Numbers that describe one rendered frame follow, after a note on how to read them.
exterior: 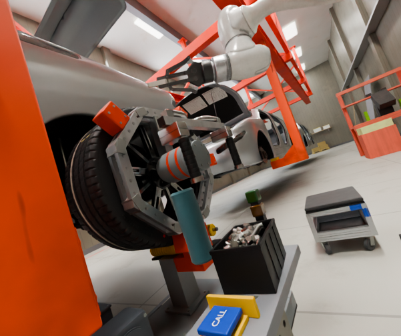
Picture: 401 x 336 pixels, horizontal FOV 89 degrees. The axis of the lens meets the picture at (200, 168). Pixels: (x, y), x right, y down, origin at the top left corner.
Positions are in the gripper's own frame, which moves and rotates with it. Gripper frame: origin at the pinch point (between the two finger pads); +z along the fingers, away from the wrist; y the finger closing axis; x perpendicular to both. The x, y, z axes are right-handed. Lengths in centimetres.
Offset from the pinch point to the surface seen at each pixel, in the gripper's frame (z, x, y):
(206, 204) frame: -7, -8, -57
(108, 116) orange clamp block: 18.8, 5.4, -7.2
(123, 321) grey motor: 27, 32, -68
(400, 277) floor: -91, 12, -109
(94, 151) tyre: 26.8, 7.7, -17.6
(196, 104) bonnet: -36, -356, -22
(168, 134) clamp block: -0.5, 14.6, -16.6
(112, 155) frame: 20.4, 10.1, -19.8
